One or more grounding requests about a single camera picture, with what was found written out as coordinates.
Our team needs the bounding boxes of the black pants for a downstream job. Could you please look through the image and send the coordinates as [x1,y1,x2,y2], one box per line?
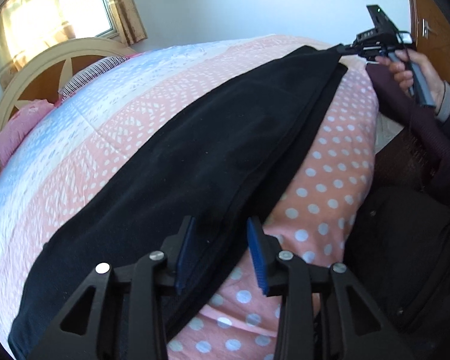
[9,46,346,359]

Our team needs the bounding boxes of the person's right hand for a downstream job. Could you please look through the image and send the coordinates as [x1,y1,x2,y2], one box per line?
[374,48,446,116]

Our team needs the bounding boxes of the pink blue dotted bedspread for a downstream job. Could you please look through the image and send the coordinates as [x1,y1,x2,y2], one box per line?
[0,36,378,359]

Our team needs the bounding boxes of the pink pillow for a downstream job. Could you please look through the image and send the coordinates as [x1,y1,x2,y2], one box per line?
[0,99,55,169]

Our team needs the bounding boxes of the striped pillow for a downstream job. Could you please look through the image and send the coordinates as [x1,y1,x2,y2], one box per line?
[58,56,129,100]

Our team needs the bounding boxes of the yellow patterned curtain right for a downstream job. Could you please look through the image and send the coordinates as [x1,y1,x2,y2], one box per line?
[108,0,148,46]

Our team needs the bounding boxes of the yellow patterned curtain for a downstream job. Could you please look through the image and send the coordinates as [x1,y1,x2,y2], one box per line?
[0,0,75,89]
[108,0,148,46]

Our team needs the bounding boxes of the cream wooden headboard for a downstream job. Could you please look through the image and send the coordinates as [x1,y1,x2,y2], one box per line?
[0,37,138,183]

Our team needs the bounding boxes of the window behind headboard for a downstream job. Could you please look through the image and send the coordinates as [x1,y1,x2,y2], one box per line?
[58,0,117,38]

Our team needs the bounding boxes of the yellow patterned curtain left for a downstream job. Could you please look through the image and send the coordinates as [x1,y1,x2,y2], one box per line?
[0,0,75,89]

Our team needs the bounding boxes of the wooden door with handle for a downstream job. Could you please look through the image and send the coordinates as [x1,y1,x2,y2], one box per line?
[409,0,450,83]

